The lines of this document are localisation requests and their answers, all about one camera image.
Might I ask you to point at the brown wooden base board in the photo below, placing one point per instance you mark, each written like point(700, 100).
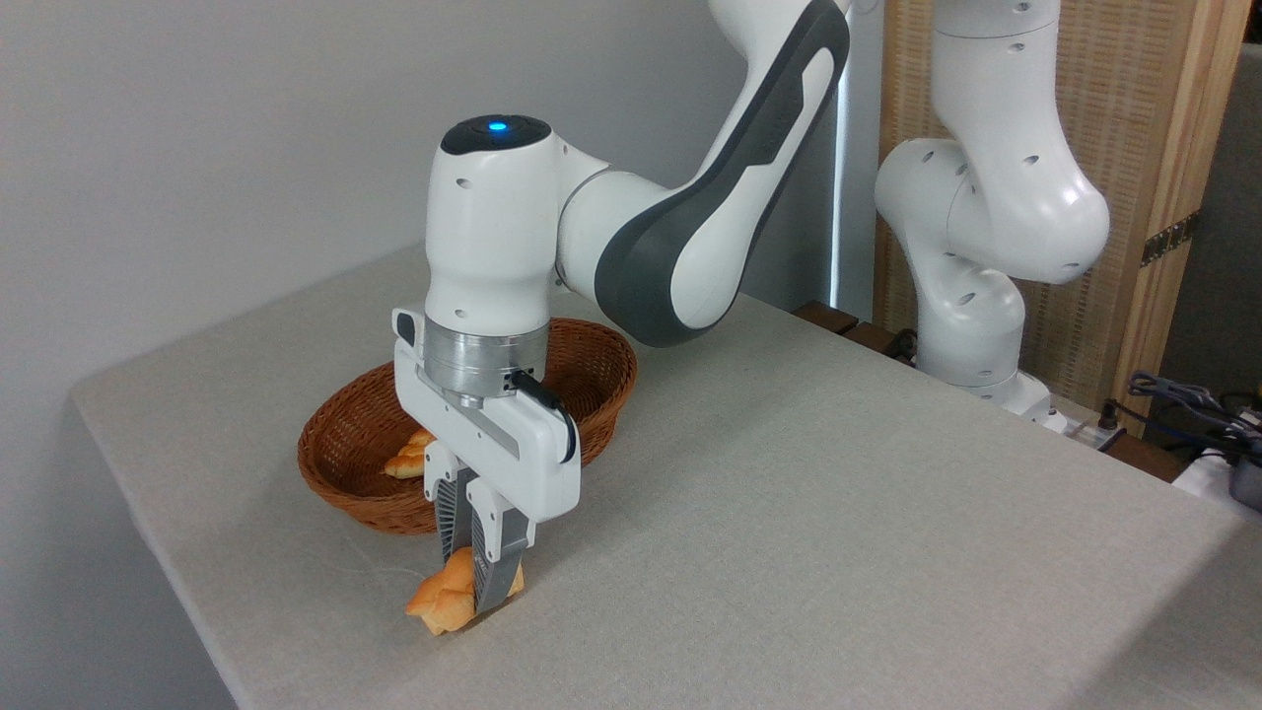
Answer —
point(833, 318)

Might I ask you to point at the brown wicker oval basket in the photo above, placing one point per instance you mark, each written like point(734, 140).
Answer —
point(340, 449)

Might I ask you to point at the black power plug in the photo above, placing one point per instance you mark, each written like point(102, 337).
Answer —
point(1109, 414)

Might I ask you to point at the round orange bread roll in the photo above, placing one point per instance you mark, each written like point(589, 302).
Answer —
point(444, 597)

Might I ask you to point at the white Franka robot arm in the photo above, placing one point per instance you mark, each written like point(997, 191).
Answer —
point(493, 247)

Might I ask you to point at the metal screen hinge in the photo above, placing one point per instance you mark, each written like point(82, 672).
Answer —
point(1168, 240)

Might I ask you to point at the long braided bread loaf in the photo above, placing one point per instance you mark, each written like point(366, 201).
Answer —
point(406, 461)

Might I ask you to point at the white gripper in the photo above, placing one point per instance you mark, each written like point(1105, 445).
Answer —
point(513, 454)

